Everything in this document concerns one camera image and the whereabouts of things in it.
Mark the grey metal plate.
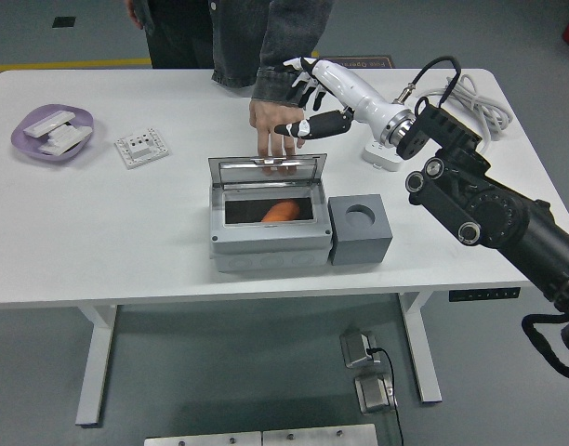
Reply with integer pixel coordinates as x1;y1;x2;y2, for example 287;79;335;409
261;423;378;446
143;431;263;446

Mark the white plastic switch piece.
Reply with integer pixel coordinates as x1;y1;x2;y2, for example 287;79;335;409
37;138;81;157
46;125;94;146

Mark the brown floor sign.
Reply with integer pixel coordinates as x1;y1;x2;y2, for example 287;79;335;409
319;55;394;71

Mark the black pedal cable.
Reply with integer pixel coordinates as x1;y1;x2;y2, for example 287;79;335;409
365;347;405;446

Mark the person's right hand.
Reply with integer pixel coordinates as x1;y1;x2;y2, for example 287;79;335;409
124;0;149;31

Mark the purple dish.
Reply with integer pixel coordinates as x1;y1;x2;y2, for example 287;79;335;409
10;103;96;164

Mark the person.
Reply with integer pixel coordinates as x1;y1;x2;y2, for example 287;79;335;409
124;0;276;87

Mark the dark grey cube holder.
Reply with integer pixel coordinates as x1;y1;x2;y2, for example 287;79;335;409
328;193;392;267

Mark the black table control panel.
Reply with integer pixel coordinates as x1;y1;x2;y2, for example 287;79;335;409
448;287;522;302

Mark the grey power strip cord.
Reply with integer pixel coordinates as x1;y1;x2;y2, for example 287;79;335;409
421;73;514;154

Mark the orange cylinder object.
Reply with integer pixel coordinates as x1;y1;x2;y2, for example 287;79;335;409
259;199;300;223

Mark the white power strip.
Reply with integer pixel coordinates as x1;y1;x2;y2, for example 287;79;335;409
362;138;404;173

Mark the white wall socket panel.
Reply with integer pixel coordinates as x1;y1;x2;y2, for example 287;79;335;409
114;127;171;171

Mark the person's left hand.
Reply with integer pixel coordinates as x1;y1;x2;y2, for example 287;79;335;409
248;98;307;162

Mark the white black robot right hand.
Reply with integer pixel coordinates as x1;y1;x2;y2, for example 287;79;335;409
273;56;404;143

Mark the white table leg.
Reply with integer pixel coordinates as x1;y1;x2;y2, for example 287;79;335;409
398;292;443;404
74;304;119;427

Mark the long white plastic bar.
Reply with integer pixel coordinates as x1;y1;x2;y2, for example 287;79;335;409
23;110;76;138

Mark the metal foot pedal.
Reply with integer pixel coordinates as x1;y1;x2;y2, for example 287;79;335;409
353;371;400;415
338;328;382;370

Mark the grey lidded enclosure box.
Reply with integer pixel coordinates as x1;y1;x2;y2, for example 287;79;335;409
207;152;336;273

